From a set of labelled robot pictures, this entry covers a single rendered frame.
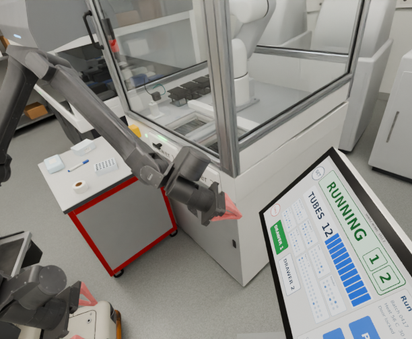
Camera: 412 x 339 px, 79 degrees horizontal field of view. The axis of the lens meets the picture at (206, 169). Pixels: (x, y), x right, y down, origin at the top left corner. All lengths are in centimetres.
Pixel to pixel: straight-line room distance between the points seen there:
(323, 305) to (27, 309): 57
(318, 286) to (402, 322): 16
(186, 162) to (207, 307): 132
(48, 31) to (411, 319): 199
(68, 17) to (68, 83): 129
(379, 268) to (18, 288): 64
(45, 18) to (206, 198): 161
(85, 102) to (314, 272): 66
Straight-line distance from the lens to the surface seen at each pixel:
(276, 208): 80
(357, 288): 58
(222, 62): 81
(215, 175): 108
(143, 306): 187
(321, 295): 63
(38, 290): 58
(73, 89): 71
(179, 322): 176
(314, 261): 65
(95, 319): 163
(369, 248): 59
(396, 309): 55
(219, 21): 79
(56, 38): 197
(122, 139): 62
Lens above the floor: 160
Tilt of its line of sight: 37 degrees down
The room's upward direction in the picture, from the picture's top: 10 degrees counter-clockwise
